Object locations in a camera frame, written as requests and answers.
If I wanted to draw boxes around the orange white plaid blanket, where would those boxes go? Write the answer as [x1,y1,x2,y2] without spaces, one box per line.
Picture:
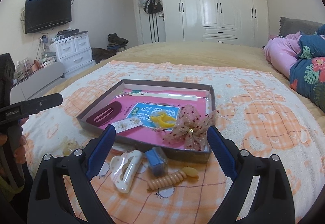
[23,61,324,223]

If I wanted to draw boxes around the yellow bed sheet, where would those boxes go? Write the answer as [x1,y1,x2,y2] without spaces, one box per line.
[44,41,325,126]

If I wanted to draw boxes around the clear amber hair claw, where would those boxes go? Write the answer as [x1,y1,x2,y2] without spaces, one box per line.
[60,136,82,156]

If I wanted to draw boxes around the pink folded quilt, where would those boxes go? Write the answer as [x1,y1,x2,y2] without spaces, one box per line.
[264,31,301,79]

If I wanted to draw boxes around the white bedroom door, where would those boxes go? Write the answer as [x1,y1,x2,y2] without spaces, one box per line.
[132,0,167,45]

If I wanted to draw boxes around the grey bench seat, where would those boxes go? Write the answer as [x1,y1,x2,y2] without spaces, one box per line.
[10,62,67,104]

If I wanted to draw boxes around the dark clothes pile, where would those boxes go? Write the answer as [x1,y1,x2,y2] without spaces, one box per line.
[91,33,128,64]

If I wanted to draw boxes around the maroon oval hair clip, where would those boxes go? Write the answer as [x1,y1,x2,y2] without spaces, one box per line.
[86,101,122,127]

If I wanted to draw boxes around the white drawer cabinet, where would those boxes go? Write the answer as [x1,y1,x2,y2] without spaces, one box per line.
[49,32,96,79]

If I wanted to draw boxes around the beige spiral hair tie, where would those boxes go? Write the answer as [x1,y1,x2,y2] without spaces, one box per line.
[146,170,187,192]

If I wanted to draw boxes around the earrings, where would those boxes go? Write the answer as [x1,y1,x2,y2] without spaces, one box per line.
[111,117,143,134]

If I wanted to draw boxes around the hanging bags on door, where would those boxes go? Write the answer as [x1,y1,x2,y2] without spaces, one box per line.
[138,0,163,15]

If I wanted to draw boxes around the blue floral quilt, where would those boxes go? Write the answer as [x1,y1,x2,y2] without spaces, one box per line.
[289,25,325,111]

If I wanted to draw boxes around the blue small box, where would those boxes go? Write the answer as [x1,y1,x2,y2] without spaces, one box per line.
[145,146,169,177]

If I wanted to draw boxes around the black set-top box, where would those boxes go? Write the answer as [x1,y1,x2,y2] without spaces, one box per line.
[57,29,88,40]

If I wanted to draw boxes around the polka dot mesh bow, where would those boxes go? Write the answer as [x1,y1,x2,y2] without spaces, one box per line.
[162,105,219,151]

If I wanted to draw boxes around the person's left hand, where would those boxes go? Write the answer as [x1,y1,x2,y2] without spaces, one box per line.
[0,117,30,171]

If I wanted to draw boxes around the yellow ring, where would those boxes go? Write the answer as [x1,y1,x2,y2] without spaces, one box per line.
[150,109,178,130]

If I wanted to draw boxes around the white cloud hair clip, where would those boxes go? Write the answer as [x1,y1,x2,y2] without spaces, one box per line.
[110,150,143,194]

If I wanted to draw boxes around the grey headboard cushion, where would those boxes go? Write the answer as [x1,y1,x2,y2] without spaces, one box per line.
[279,17,323,36]

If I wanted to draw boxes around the black wall television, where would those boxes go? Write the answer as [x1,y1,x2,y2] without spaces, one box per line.
[24,0,72,34]

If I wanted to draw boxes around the brown shallow cardboard box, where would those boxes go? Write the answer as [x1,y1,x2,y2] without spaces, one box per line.
[77,79,216,163]

